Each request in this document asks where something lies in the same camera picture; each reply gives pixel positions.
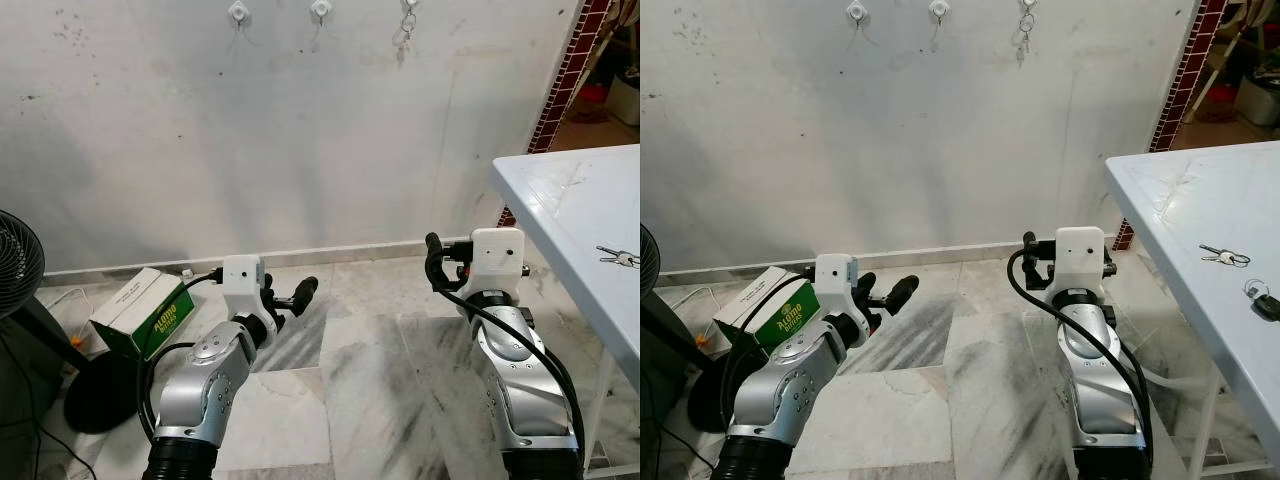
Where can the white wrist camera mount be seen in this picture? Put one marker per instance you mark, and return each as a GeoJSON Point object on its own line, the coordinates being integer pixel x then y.
{"type": "Point", "coordinates": [1085, 256]}
{"type": "Point", "coordinates": [498, 256]}
{"type": "Point", "coordinates": [836, 276]}
{"type": "Point", "coordinates": [242, 278]}

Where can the white plastic table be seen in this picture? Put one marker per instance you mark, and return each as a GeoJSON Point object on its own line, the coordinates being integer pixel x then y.
{"type": "Point", "coordinates": [580, 200]}
{"type": "Point", "coordinates": [1200, 200]}

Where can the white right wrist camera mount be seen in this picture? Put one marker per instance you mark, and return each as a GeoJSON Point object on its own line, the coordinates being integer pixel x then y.
{"type": "Point", "coordinates": [498, 256]}
{"type": "Point", "coordinates": [1085, 256]}

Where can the black standing fan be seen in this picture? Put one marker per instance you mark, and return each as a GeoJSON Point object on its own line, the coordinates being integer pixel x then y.
{"type": "Point", "coordinates": [15, 262]}
{"type": "Point", "coordinates": [648, 270]}

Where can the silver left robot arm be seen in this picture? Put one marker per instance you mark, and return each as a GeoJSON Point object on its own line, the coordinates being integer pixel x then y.
{"type": "Point", "coordinates": [785, 385]}
{"type": "Point", "coordinates": [210, 380]}

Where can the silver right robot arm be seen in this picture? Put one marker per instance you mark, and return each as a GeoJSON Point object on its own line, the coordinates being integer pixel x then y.
{"type": "Point", "coordinates": [515, 400]}
{"type": "Point", "coordinates": [1100, 400]}

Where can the white plastic container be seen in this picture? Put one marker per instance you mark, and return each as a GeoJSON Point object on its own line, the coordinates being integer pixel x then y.
{"type": "Point", "coordinates": [626, 100]}
{"type": "Point", "coordinates": [1260, 100]}

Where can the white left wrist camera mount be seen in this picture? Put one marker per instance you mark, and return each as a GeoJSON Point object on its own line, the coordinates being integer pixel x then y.
{"type": "Point", "coordinates": [836, 276]}
{"type": "Point", "coordinates": [242, 278]}

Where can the black car key fob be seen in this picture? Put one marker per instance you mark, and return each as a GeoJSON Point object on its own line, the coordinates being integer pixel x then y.
{"type": "Point", "coordinates": [1268, 306]}

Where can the green and white cardboard box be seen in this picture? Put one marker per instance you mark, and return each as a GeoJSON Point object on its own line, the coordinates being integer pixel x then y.
{"type": "Point", "coordinates": [150, 320]}
{"type": "Point", "coordinates": [790, 320]}

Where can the red object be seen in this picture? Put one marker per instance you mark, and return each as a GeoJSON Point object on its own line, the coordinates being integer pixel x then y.
{"type": "Point", "coordinates": [1222, 98]}
{"type": "Point", "coordinates": [592, 100]}

